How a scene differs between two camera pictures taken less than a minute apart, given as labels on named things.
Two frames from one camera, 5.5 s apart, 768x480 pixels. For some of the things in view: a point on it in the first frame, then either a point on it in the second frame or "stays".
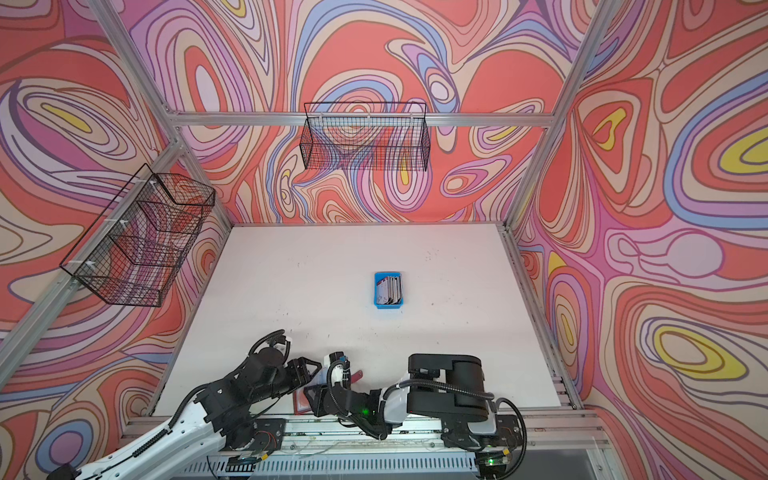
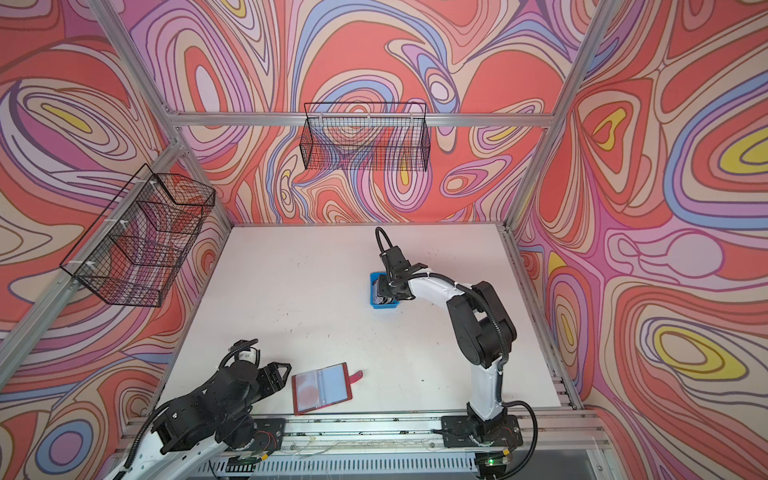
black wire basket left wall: [134, 250] stays
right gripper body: [321, 401] → [388, 288]
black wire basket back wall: [366, 136] stays
